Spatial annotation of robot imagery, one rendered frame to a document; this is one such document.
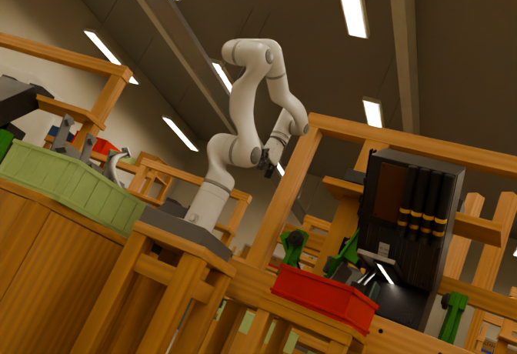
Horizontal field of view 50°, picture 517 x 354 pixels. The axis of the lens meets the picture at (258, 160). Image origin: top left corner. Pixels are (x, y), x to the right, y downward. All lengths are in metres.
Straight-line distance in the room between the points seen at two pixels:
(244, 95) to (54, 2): 8.36
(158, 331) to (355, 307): 0.66
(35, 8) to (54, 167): 7.96
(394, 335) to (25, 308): 1.36
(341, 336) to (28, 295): 1.15
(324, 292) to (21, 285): 1.10
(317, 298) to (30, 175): 1.19
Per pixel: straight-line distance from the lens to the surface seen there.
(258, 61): 2.16
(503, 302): 2.88
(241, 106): 2.21
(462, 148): 3.06
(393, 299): 2.61
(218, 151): 2.25
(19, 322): 2.31
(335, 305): 1.91
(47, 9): 10.31
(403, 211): 2.34
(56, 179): 2.24
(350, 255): 2.54
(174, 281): 2.00
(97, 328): 2.12
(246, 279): 2.39
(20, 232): 2.19
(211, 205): 2.16
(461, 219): 2.78
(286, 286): 2.02
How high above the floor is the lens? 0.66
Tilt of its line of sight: 16 degrees up
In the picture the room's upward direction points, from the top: 25 degrees clockwise
